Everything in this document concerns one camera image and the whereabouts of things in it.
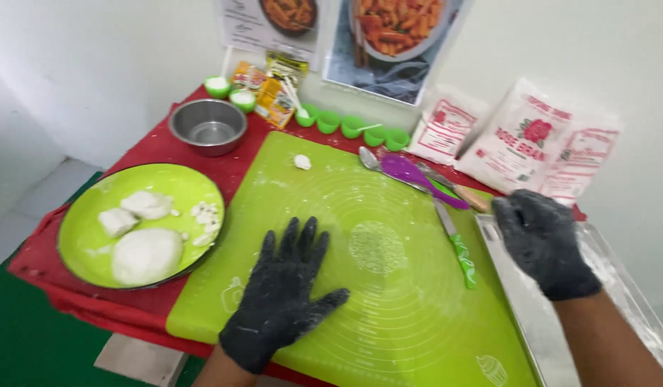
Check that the green cup with white powder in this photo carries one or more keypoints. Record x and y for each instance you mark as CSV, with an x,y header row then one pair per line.
x,y
242,100
217,86

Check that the white plastic spoon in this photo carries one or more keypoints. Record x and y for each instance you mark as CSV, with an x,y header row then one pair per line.
x,y
295,99
369,128

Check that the metal baking tray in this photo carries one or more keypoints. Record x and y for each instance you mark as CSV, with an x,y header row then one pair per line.
x,y
524,312

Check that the small green silicone cup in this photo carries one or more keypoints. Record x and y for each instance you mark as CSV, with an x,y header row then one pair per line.
x,y
328,122
351,128
305,119
374,136
397,140

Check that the small white flour bag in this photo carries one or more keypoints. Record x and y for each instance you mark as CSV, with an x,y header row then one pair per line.
x,y
445,129

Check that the recipe poster with text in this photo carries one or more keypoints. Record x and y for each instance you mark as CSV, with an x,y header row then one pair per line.
x,y
272,24

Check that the person's right hand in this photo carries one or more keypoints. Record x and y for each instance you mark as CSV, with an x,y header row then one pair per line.
x,y
546,247

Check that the person's right fingers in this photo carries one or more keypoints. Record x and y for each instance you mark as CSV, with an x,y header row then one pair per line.
x,y
511,212

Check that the stainless steel bowl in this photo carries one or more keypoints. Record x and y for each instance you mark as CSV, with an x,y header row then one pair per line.
x,y
208,127

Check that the white dough chunk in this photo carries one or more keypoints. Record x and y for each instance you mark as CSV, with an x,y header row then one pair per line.
x,y
146,204
117,221

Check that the small white dough piece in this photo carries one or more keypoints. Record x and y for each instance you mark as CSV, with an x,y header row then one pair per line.
x,y
302,162

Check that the green silicone baking mat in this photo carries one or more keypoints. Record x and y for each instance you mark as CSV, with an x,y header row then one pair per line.
x,y
374,258

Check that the metal spoon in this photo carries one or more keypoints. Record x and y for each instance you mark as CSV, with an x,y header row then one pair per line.
x,y
370,159

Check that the large food photo poster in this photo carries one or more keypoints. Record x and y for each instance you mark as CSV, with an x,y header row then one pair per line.
x,y
390,48

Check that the heap of small dough bits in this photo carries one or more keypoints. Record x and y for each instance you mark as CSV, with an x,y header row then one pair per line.
x,y
206,216

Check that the wooden table support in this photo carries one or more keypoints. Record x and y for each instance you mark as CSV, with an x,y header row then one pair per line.
x,y
140,360

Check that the orange seasoning packet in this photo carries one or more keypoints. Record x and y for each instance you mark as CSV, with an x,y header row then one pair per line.
x,y
248,78

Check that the green floor mat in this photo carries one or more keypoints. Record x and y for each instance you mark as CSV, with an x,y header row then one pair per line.
x,y
36,333

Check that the purple silicone spatula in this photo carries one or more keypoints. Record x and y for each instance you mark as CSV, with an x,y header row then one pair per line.
x,y
406,171

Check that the round green plate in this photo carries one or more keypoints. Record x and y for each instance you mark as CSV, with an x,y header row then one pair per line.
x,y
95,236

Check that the large white flour bag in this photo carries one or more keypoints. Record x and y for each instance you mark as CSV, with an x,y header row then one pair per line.
x,y
516,137

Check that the person's left hand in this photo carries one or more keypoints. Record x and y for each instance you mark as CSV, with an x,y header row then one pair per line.
x,y
277,306

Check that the dark green seasoning packet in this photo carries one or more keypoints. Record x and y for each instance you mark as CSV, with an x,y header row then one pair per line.
x,y
287,67

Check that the red tablecloth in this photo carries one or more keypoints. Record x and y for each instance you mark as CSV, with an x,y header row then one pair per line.
x,y
148,150

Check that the large white dough ball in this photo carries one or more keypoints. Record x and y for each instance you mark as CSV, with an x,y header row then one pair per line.
x,y
146,256

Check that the yellow seasoning packet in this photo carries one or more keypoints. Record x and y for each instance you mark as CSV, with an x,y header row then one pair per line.
x,y
275,103

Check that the white flour bag red frame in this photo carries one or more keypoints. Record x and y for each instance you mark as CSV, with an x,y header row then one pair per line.
x,y
581,156

